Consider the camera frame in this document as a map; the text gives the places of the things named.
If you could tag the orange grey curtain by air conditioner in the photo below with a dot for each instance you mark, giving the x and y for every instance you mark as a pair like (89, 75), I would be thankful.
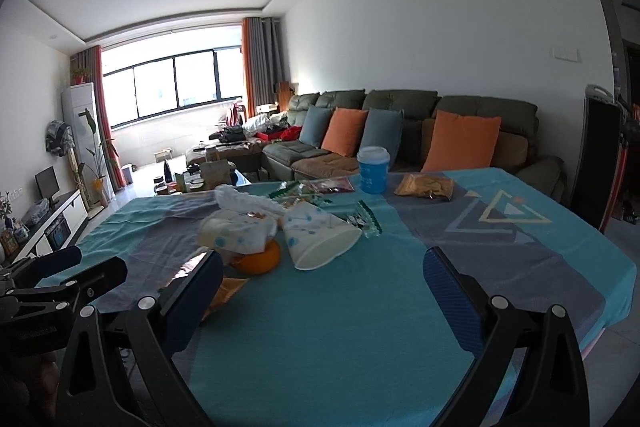
(107, 132)

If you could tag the small picture frame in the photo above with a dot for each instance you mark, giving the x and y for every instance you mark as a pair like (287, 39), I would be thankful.
(8, 244)

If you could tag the teal patterned tablecloth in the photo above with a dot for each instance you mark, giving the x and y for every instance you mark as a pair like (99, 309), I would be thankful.
(340, 332)

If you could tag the yellow snack bag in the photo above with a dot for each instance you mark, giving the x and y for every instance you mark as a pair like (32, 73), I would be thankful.
(425, 187)

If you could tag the blue white ceramic jar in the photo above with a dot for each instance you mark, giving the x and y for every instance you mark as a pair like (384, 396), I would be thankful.
(21, 233)

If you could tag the coffee table with jars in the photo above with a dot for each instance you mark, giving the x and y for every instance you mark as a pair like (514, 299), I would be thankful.
(205, 177)

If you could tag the yellow snack wrapper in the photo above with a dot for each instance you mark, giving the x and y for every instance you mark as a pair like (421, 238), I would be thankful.
(227, 294)

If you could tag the cloth-covered standing fan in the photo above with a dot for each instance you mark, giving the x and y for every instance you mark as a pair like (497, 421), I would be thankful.
(57, 137)

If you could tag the white wall switch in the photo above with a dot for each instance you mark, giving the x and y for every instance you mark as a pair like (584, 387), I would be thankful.
(564, 54)

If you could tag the black monitor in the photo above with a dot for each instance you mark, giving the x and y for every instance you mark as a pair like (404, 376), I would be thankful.
(46, 182)

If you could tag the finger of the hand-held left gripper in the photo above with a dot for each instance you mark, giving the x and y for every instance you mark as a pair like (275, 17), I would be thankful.
(95, 277)
(50, 259)

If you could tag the vase with flower branches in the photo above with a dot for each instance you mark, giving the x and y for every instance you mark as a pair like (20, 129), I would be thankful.
(5, 207)

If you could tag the blue cup with white lid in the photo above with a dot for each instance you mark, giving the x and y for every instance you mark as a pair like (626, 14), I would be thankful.
(373, 172)

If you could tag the white black tv cabinet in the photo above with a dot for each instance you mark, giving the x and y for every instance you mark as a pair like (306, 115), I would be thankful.
(55, 222)

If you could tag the small potted plant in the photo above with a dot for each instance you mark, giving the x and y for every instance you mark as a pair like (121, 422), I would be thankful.
(80, 74)

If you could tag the orange grey curtain by sofa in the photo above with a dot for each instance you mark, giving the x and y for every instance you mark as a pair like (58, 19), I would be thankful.
(255, 62)

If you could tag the large orange cushion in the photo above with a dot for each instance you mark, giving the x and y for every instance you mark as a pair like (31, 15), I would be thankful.
(460, 142)

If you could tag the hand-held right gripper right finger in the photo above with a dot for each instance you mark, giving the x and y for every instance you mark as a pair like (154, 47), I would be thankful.
(447, 294)

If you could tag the red clear snack packet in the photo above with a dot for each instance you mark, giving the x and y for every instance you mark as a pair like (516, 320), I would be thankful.
(330, 185)

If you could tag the large blue-grey cushion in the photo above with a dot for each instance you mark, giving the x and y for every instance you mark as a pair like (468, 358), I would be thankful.
(382, 134)

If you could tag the small blue-grey cushion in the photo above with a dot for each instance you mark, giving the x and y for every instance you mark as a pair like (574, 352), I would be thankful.
(316, 127)

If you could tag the white standing air conditioner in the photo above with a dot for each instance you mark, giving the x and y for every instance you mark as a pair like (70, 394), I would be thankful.
(77, 117)

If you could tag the small white waste bin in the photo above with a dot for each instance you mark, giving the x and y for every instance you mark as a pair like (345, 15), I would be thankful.
(128, 174)

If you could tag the white dotted paper cup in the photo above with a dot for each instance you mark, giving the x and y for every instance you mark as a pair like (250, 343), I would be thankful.
(317, 239)

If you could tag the brown chaise with clothes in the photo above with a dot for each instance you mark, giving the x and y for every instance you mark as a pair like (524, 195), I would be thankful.
(230, 152)

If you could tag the green sectional sofa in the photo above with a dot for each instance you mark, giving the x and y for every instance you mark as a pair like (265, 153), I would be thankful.
(450, 107)

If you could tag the green white plastic wrapper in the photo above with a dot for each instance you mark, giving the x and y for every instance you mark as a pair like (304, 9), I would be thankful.
(367, 219)

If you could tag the large window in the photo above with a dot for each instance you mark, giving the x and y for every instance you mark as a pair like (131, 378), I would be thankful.
(175, 82)

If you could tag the white tissue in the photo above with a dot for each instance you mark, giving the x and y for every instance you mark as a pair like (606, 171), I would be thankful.
(245, 202)

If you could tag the small orange cushion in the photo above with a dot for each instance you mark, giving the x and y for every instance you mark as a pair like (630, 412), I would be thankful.
(344, 132)

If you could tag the black chair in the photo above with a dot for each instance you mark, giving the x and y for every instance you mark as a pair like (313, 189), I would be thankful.
(592, 157)

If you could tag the green snack packet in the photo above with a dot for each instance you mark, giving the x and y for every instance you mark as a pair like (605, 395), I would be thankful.
(287, 194)

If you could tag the tall potted floor plant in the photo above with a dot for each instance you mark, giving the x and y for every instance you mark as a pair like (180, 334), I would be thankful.
(97, 177)

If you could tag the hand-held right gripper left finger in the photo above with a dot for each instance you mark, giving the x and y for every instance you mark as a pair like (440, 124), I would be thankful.
(200, 287)

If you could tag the small wooden stool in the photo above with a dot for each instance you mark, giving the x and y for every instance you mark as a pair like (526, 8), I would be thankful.
(162, 154)

